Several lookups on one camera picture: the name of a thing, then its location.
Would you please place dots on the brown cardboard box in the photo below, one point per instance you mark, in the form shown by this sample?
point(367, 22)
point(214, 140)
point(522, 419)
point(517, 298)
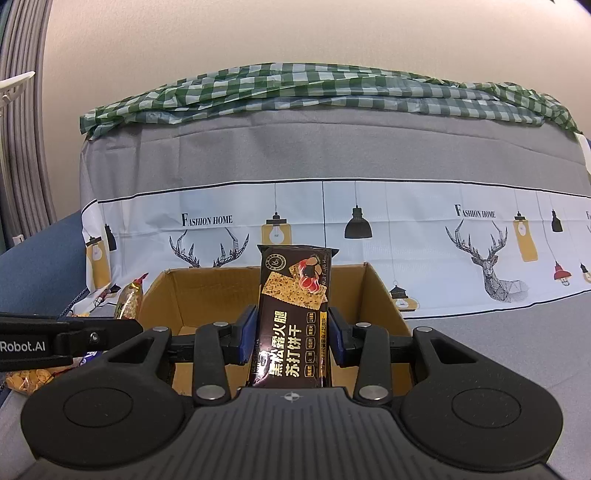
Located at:
point(203, 295)

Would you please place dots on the white plastic rack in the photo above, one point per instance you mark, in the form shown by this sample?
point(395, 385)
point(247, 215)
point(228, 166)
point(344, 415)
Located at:
point(11, 92)

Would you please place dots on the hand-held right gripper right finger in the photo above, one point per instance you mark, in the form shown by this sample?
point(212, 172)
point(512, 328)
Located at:
point(338, 341)

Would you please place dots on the grey deer print sheet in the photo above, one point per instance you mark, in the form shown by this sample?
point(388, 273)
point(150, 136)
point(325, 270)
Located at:
point(323, 152)

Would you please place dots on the grey curtain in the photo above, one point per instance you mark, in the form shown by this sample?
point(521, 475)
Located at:
point(23, 152)

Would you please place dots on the yellow candy packet red ends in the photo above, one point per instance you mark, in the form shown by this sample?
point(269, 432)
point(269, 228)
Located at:
point(129, 300)

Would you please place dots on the blue sofa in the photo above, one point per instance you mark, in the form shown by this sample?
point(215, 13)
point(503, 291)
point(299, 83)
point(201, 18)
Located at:
point(37, 267)

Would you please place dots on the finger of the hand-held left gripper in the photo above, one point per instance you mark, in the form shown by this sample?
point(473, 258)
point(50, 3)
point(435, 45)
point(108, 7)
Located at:
point(111, 334)

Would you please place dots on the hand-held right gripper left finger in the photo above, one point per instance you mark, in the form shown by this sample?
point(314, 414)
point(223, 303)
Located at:
point(249, 334)

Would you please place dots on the green checked cloth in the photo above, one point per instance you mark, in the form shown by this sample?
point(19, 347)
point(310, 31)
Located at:
point(323, 87)

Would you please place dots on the dark brown cracker packet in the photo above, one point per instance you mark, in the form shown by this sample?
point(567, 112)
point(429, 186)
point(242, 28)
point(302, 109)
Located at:
point(291, 323)

